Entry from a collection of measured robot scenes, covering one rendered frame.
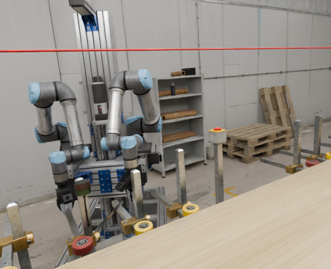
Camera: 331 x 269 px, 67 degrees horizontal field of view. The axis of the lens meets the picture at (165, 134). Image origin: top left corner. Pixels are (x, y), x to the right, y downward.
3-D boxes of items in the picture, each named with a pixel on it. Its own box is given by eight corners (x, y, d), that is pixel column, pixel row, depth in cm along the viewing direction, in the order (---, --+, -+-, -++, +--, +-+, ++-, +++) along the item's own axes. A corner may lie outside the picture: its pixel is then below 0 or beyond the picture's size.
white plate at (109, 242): (69, 274, 112) (65, 254, 109) (124, 251, 124) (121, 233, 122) (69, 274, 111) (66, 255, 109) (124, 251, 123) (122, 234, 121)
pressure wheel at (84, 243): (74, 263, 104) (69, 239, 101) (93, 256, 108) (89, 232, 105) (78, 276, 97) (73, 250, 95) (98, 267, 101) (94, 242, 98)
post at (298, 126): (292, 183, 186) (294, 120, 176) (294, 182, 188) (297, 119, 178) (296, 184, 183) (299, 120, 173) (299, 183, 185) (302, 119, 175)
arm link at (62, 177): (69, 172, 133) (52, 176, 129) (70, 180, 134) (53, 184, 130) (66, 168, 139) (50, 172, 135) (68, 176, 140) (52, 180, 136)
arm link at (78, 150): (72, 84, 158) (88, 159, 155) (54, 85, 153) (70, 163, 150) (75, 77, 148) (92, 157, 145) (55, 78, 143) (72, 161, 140)
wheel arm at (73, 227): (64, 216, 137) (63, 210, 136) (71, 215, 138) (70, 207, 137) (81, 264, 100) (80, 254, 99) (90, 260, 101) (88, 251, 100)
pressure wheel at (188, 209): (182, 232, 119) (181, 210, 117) (184, 223, 127) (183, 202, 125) (199, 233, 118) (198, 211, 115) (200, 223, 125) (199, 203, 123)
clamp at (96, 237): (67, 250, 109) (65, 239, 108) (98, 238, 116) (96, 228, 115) (70, 256, 105) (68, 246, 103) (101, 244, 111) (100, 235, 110)
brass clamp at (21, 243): (-6, 251, 96) (-8, 239, 95) (34, 238, 102) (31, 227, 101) (-7, 261, 90) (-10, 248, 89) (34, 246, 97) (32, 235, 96)
